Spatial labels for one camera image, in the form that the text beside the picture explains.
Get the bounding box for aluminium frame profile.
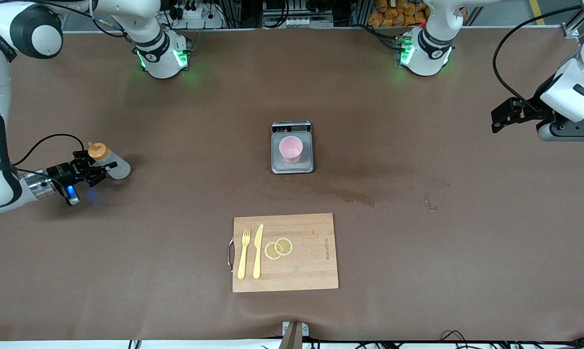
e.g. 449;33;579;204
561;10;584;39

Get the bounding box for metal table bracket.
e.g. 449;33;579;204
282;321;310;337

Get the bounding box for white power strip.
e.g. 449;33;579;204
173;0;224;30
263;13;333;29

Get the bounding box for wooden cutting board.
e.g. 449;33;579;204
232;213;339;293

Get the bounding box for yellow plastic fork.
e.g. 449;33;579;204
237;228;251;280

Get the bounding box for brown mount post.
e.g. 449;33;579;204
278;322;304;349

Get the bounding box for silver kitchen scale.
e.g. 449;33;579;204
271;121;315;175

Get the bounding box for brown table cover mat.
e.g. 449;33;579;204
0;27;584;342

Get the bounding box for orange packaged goods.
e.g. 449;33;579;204
368;0;430;27

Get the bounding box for sauce bottle with orange cap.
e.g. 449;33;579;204
88;142;131;180

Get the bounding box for pink cup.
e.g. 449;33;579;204
279;136;304;164

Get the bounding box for yellow plastic knife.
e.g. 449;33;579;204
253;224;264;280

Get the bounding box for black looped floor cable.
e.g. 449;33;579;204
437;330;584;349

